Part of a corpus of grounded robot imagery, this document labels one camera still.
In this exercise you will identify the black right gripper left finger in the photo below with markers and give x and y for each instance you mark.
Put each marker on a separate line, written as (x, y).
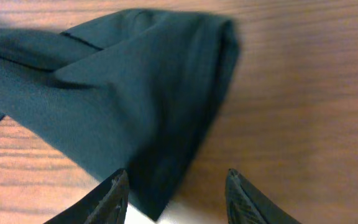
(105, 204)

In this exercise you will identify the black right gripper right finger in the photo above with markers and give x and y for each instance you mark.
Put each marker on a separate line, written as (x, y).
(245, 204)

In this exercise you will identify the black leggings with red waistband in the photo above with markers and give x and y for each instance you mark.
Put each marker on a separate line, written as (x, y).
(137, 89)

